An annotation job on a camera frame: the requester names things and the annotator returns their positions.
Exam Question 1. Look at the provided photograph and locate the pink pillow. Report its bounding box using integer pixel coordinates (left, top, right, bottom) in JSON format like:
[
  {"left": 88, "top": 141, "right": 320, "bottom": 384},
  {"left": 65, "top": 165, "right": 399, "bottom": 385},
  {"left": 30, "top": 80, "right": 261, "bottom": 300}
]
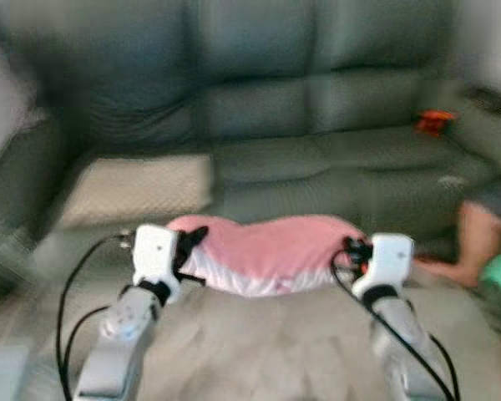
[{"left": 165, "top": 214, "right": 370, "bottom": 297}]

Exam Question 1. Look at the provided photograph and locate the beige dotted pillow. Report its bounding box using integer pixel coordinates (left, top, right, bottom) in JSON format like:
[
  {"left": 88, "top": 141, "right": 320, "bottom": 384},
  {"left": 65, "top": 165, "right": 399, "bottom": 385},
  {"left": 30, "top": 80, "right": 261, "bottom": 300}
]
[{"left": 57, "top": 155, "right": 215, "bottom": 232}]

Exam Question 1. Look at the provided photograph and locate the green leather sofa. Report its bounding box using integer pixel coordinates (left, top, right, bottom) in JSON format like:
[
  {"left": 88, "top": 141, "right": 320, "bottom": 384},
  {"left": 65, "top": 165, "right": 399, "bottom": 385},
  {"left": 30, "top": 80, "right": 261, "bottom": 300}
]
[{"left": 0, "top": 0, "right": 501, "bottom": 289}]

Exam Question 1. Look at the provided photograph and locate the person in green shirt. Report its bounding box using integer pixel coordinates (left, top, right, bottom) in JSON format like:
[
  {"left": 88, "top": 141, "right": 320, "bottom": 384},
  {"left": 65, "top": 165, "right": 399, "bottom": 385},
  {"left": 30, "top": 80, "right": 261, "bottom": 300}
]
[{"left": 413, "top": 180, "right": 501, "bottom": 401}]

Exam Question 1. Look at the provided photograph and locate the small red object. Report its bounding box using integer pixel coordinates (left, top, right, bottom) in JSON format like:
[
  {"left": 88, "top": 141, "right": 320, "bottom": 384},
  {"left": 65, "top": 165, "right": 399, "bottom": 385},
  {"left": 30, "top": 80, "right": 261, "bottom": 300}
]
[{"left": 415, "top": 109, "right": 459, "bottom": 137}]

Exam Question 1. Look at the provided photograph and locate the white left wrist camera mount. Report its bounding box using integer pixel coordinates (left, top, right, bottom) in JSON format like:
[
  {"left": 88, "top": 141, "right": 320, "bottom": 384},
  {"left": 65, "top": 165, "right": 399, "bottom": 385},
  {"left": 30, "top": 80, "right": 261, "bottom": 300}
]
[{"left": 132, "top": 224, "right": 181, "bottom": 290}]

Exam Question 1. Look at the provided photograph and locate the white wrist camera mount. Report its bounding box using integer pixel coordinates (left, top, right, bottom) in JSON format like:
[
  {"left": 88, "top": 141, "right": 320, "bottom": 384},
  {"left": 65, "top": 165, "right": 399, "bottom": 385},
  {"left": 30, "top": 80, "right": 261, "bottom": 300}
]
[
  {"left": 353, "top": 234, "right": 415, "bottom": 295},
  {"left": 132, "top": 224, "right": 181, "bottom": 290}
]

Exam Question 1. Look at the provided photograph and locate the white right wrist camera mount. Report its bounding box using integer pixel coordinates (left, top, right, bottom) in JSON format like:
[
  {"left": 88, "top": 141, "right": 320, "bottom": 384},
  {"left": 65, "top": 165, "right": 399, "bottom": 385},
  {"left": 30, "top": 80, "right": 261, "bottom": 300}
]
[{"left": 353, "top": 234, "right": 415, "bottom": 295}]

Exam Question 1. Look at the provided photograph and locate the short black left arm cable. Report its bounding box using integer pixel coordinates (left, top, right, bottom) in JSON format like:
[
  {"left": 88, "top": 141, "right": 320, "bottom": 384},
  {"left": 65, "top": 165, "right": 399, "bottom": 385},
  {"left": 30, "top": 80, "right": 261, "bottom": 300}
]
[{"left": 65, "top": 305, "right": 111, "bottom": 377}]

